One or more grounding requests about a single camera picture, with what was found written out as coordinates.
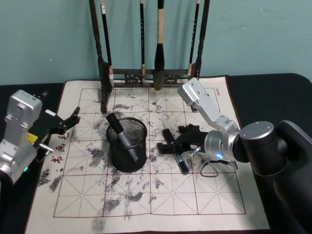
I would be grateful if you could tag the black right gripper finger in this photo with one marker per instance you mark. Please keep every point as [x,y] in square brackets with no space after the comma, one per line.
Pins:
[168,148]
[189,128]

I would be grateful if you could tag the cream felt calligraphy mat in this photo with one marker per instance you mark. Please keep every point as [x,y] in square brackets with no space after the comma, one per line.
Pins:
[170,195]

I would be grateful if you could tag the black marker with grey barrel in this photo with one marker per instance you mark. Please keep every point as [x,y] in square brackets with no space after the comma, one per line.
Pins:
[122,132]

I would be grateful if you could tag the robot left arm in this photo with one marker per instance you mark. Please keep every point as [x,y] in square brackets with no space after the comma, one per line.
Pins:
[19,126]

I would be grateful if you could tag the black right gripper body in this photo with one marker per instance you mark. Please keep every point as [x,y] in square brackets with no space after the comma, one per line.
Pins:
[192,141]

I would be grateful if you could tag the dark wooden brush rack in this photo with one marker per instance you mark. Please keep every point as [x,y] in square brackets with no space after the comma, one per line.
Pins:
[104,92]

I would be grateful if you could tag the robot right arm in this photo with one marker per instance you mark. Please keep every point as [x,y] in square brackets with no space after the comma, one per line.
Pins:
[268,151]

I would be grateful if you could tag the black mesh pen holder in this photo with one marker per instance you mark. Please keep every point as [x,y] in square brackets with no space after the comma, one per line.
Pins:
[126,156]

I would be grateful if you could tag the thin black calligraphy brush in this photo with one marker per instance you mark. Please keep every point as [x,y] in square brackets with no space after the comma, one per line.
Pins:
[106,36]
[142,36]
[194,39]

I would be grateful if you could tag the black table cloth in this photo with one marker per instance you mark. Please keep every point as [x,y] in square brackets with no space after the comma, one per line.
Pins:
[263,102]

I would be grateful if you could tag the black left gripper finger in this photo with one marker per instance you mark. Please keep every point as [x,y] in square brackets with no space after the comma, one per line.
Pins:
[74,114]
[70,123]

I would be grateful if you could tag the large bamboo calligraphy brush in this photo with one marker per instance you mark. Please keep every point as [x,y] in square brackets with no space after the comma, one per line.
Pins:
[160,56]

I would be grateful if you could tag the black marker pen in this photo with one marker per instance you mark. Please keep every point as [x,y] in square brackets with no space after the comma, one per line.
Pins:
[182,165]

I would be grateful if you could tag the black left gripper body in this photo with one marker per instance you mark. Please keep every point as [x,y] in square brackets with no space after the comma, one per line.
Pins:
[50,124]

